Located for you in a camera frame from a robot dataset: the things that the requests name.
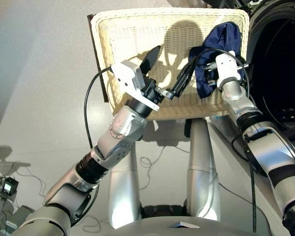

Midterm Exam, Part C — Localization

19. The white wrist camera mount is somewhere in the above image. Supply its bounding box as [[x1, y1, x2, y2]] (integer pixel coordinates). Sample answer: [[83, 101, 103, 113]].
[[110, 60, 161, 112], [215, 51, 243, 90]]

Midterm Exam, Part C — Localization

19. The black rubber door gasket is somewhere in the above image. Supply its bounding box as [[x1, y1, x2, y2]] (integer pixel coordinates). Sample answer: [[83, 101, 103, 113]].
[[245, 4, 295, 141]]

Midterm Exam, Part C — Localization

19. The dark brown basket stand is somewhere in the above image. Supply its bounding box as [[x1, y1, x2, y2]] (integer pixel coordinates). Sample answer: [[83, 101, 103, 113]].
[[87, 14, 109, 103]]

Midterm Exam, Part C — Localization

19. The pale woven laundry basket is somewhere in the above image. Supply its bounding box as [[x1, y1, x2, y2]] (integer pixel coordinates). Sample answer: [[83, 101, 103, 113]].
[[90, 7, 250, 120]]

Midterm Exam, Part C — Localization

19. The silver robot torso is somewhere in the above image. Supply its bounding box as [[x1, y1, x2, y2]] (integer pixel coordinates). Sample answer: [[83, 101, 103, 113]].
[[98, 216, 271, 236]]

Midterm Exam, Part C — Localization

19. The small black screen device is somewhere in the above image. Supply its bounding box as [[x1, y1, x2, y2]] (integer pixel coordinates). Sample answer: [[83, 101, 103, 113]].
[[1, 177, 20, 195]]

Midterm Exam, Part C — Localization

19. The black robot waist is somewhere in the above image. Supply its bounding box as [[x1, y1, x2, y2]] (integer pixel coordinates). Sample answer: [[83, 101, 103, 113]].
[[139, 204, 190, 218]]

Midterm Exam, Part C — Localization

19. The thin grey floor cable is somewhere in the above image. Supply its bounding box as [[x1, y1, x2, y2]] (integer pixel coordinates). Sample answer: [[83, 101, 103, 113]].
[[137, 145, 191, 190]]

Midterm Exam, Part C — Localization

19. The dark blue garment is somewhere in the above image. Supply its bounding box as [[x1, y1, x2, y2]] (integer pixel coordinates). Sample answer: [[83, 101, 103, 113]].
[[188, 22, 246, 99]]

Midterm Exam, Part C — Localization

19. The grey front-load washing machine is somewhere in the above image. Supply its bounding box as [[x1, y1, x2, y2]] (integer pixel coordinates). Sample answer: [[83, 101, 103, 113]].
[[201, 0, 295, 236]]

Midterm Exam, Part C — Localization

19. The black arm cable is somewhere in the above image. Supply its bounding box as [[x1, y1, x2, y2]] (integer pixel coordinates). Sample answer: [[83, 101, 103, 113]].
[[194, 48, 258, 233], [70, 64, 113, 227]]

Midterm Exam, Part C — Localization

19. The black stand foot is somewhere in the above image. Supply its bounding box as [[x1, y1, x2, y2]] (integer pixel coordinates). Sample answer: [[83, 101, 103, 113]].
[[184, 119, 193, 138]]

